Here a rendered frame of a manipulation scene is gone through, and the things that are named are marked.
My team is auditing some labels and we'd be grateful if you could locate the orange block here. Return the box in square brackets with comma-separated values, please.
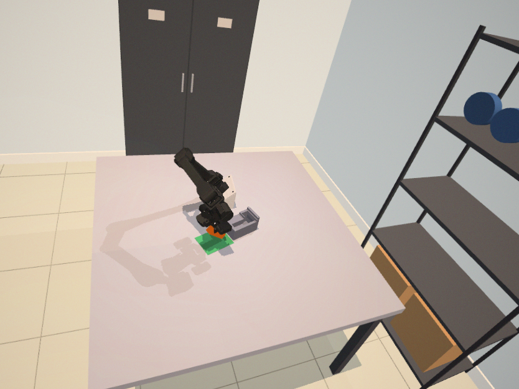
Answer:
[206, 225, 226, 239]

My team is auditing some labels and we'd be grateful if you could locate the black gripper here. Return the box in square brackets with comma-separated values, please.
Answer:
[199, 204, 232, 235]

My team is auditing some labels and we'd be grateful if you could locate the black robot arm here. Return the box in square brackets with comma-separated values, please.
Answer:
[174, 147, 233, 228]

